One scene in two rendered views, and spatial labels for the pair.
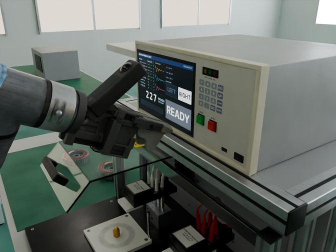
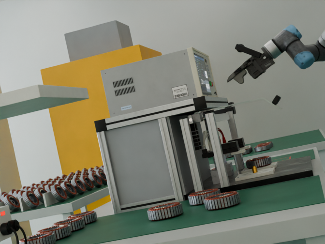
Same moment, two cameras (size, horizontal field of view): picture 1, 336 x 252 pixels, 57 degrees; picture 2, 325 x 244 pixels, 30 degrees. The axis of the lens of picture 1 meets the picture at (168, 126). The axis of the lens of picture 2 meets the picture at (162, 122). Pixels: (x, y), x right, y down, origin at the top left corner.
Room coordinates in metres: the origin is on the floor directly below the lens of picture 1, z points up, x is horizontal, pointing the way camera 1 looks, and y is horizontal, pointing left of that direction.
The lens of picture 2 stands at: (2.62, 1.69, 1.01)
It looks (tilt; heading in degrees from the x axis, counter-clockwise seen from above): 1 degrees up; 226
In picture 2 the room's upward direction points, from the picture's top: 12 degrees counter-clockwise
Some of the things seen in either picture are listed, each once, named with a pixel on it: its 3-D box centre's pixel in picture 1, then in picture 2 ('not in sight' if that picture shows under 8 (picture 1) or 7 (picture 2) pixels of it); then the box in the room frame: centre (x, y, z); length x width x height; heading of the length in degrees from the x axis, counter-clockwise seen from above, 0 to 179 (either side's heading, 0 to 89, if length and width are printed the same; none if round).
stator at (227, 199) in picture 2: not in sight; (222, 200); (1.23, 0.41, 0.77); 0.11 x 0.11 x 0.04
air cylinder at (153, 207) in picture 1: (158, 213); (219, 175); (0.79, 0.03, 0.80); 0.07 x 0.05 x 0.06; 33
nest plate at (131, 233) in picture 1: (116, 236); (255, 174); (0.71, 0.15, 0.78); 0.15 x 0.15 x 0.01; 33
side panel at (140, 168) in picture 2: not in sight; (140, 166); (1.11, -0.07, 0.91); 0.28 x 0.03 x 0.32; 123
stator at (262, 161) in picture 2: not in sight; (258, 162); (0.51, 0.02, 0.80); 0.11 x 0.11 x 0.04
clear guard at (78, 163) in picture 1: (113, 158); (240, 111); (0.72, 0.14, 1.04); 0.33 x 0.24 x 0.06; 123
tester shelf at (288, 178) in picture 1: (234, 127); (168, 113); (0.79, -0.18, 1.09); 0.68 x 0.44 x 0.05; 33
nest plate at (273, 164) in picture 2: not in sight; (259, 167); (0.51, 0.02, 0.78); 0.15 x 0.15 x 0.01; 33
